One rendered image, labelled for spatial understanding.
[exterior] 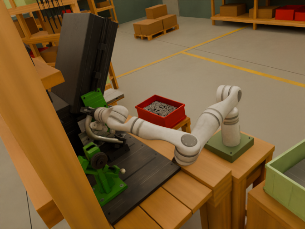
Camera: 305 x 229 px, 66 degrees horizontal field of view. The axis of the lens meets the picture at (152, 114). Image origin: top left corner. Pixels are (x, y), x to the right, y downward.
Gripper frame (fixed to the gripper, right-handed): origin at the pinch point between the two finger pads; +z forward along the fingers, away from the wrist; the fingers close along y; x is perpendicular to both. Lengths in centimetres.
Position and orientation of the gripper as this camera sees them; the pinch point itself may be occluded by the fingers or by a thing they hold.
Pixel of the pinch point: (91, 112)
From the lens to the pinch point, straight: 127.8
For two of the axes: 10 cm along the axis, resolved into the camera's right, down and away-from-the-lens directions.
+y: -7.7, -3.1, -5.6
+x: -2.9, 9.5, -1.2
